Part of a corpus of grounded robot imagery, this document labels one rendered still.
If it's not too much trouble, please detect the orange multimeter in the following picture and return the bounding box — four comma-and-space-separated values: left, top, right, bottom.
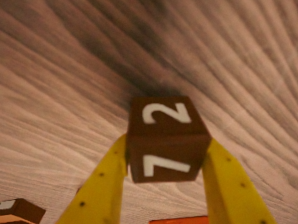
149, 216, 209, 224

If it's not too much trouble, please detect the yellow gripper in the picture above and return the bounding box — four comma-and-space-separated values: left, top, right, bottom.
55, 133, 277, 224

